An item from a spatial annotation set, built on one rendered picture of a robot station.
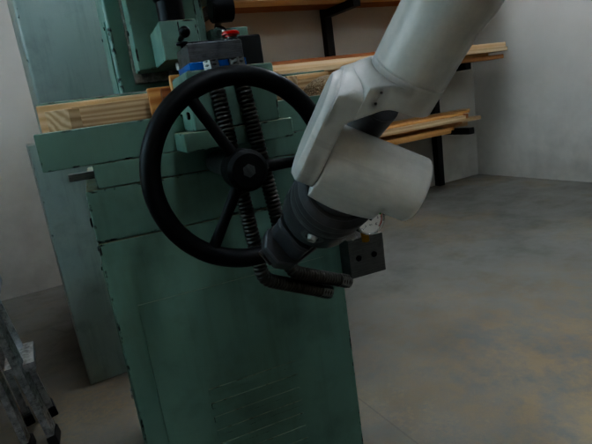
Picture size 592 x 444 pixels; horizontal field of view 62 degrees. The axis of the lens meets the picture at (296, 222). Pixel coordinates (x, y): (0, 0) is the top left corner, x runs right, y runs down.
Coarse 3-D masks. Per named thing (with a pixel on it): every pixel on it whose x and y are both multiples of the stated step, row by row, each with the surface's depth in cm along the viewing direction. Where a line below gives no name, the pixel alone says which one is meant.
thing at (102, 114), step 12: (300, 84) 107; (84, 108) 92; (96, 108) 93; (108, 108) 94; (120, 108) 94; (132, 108) 95; (144, 108) 96; (84, 120) 92; (96, 120) 93; (108, 120) 94; (120, 120) 95; (132, 120) 96
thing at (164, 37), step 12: (168, 24) 91; (180, 24) 92; (192, 24) 93; (156, 36) 96; (168, 36) 92; (192, 36) 93; (156, 48) 99; (168, 48) 92; (180, 48) 93; (156, 60) 102; (168, 60) 93
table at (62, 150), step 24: (312, 96) 92; (144, 120) 82; (288, 120) 81; (48, 144) 77; (72, 144) 78; (96, 144) 80; (120, 144) 81; (168, 144) 84; (192, 144) 76; (216, 144) 77; (48, 168) 78
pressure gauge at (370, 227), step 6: (378, 216) 95; (384, 216) 95; (366, 222) 94; (372, 222) 94; (378, 222) 95; (360, 228) 94; (366, 228) 94; (372, 228) 95; (378, 228) 95; (366, 234) 94; (372, 234) 95; (366, 240) 97
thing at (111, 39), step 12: (96, 0) 119; (108, 0) 107; (108, 12) 108; (120, 12) 109; (108, 24) 108; (120, 24) 109; (204, 24) 116; (108, 36) 109; (120, 36) 109; (204, 36) 116; (108, 48) 112; (120, 48) 110; (108, 60) 120; (120, 60) 110; (120, 72) 111; (132, 72) 112; (120, 84) 111; (132, 84) 112; (144, 84) 113; (156, 84) 114; (168, 84) 115
